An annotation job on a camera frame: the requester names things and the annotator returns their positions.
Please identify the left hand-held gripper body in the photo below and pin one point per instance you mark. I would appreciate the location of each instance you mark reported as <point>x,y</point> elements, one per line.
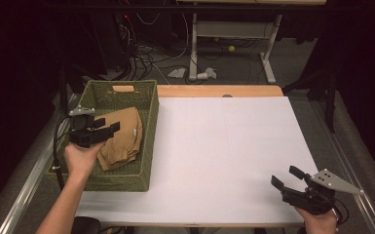
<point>86,136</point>

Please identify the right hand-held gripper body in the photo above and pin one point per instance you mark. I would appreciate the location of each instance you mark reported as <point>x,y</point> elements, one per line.
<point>315,201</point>

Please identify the tan pants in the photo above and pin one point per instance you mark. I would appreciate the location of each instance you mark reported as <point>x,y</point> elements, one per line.
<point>123,139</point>

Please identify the green woven basket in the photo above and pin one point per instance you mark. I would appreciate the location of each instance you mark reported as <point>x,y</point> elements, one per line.
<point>142,95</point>

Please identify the person's left hand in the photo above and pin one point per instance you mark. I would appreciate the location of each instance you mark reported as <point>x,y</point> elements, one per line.
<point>79,159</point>

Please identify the person's right hand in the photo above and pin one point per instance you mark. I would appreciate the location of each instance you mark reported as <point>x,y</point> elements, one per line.
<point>319,225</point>

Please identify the black metal stand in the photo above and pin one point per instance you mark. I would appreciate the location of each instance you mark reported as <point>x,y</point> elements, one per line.
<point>330,104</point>
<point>61,97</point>

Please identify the white table cover sheet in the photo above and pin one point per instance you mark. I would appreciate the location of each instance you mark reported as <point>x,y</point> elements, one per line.
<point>227,156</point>

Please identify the black computer case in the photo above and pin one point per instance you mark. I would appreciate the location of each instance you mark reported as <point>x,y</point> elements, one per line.
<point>110,42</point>

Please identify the crumpled white paper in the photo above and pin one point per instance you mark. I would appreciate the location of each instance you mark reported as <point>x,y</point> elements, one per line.
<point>208,73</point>
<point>177,73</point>

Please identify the black stool seat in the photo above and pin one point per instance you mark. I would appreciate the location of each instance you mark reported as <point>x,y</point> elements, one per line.
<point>87,226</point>

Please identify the yellow tennis ball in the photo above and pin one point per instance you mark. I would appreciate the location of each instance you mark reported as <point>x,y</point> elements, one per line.
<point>231,48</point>

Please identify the metal floor rail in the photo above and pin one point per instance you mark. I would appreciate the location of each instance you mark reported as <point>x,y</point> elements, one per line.
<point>36,172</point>
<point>344,156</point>

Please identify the white frame desk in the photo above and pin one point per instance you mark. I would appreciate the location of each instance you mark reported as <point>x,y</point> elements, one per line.
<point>230,29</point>

